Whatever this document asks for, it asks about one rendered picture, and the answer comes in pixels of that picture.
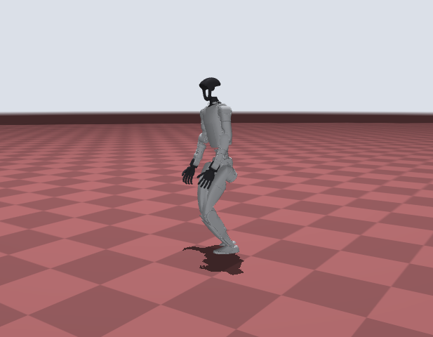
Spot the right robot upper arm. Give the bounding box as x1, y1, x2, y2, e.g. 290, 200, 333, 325
199, 109, 208, 143

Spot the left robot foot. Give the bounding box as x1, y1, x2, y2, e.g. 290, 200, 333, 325
213, 245, 239, 254

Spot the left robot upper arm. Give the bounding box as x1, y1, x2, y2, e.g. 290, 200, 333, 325
218, 105, 232, 143

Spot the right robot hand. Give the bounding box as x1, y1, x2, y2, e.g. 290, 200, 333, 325
182, 159, 198, 184

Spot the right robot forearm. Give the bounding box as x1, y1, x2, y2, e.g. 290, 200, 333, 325
193, 139, 206, 166

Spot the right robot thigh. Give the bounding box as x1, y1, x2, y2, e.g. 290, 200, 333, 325
197, 162, 216, 213

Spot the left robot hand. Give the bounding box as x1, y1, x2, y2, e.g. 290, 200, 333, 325
197, 161, 220, 189

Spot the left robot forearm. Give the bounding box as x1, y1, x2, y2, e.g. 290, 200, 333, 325
211, 134, 229, 170

